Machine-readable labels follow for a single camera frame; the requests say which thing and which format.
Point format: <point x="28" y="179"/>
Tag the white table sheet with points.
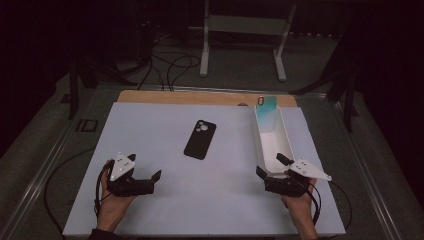
<point x="206" y="200"/>

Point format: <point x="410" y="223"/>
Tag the black metal stand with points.
<point x="349" y="106"/>
<point x="73" y="93"/>

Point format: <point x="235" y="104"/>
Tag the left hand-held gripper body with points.
<point x="130" y="187"/>

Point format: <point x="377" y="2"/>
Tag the white plastic bin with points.
<point x="271" y="146"/>

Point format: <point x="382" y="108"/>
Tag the iridescent blue phone case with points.
<point x="267" y="113"/>

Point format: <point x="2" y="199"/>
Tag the person's right hand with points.
<point x="303" y="210"/>

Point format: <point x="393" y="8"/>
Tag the black phone case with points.
<point x="199" y="141"/>

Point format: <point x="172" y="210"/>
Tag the person's left hand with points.
<point x="111" y="210"/>

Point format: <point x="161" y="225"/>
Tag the grey metal stand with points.
<point x="246" y="25"/>

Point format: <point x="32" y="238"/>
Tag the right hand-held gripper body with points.
<point x="286" y="186"/>

